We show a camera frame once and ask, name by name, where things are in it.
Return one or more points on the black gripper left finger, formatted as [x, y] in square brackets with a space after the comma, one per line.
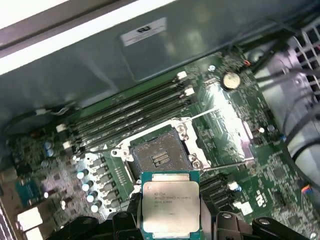
[125, 225]

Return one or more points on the green motherboard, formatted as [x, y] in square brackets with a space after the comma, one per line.
[262, 175]

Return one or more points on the round coin battery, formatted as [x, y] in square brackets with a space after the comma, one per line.
[231, 80]

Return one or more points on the silver CPU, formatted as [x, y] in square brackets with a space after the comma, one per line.
[170, 205]

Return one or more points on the CPU socket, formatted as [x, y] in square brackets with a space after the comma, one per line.
[160, 147]

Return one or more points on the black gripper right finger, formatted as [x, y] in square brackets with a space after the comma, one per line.
[230, 225]

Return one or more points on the silver metal drive cage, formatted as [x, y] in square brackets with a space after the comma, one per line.
[310, 32]

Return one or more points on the metal socket cover frame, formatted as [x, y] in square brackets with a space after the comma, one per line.
[201, 146]

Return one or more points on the black open PC case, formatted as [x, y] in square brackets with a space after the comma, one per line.
[75, 75]

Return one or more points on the white case label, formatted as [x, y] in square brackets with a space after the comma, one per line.
[143, 31]

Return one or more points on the thin metal locking lever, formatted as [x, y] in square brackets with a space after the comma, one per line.
[100, 150]

